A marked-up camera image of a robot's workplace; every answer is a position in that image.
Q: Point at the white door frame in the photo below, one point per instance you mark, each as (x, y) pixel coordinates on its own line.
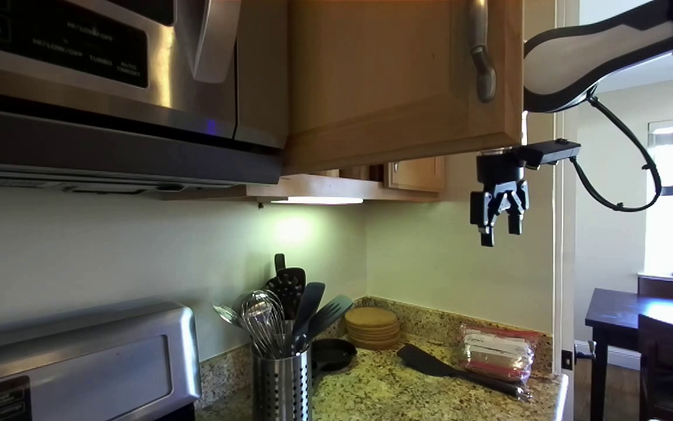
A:
(565, 272)

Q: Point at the stainless steel microwave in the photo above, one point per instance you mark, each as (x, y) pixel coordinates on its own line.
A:
(80, 131)

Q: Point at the steel whisk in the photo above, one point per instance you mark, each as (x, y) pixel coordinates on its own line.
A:
(261, 319)

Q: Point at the black round bowl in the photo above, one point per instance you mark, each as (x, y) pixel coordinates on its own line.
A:
(336, 356)

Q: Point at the stainless steel stove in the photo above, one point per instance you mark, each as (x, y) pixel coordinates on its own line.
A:
(80, 366)

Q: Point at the wide wooden cabinet door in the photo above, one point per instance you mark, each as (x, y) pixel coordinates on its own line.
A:
(384, 78)

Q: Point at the dark wooden sideboard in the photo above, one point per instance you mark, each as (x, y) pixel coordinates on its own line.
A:
(671, 285)

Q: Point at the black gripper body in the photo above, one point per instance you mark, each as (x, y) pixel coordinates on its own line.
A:
(501, 172)

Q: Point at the perforated steel utensil holder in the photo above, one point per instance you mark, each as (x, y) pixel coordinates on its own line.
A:
(282, 389)

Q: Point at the black spatula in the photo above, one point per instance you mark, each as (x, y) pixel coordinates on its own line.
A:
(421, 361)

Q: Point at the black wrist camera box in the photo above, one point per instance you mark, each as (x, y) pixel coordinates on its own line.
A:
(553, 152)

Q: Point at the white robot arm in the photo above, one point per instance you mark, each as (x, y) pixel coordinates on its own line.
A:
(585, 58)

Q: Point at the under cabinet light strip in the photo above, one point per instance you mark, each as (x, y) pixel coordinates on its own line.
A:
(316, 201)

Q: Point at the black slotted turner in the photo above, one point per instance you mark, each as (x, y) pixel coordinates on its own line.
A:
(289, 282)

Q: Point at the black kitchen spoon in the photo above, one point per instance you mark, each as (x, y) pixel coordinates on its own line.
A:
(307, 304)

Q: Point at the small black wall plate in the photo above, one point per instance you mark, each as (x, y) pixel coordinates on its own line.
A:
(568, 359)

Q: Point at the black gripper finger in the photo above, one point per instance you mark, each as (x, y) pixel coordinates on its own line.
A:
(485, 217)
(517, 210)

